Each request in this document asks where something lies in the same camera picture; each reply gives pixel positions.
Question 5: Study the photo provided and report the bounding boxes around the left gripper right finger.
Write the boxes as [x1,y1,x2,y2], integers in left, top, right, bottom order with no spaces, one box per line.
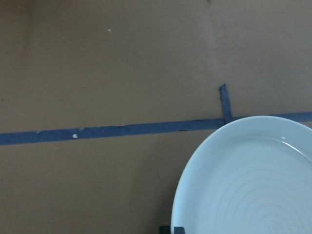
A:
[174,227,185,234]

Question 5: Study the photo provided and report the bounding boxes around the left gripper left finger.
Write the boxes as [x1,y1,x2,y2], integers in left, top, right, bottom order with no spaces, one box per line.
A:
[158,226,171,234]

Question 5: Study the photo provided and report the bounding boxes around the light blue plate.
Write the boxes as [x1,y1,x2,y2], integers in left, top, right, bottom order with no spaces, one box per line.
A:
[171,116,312,234]

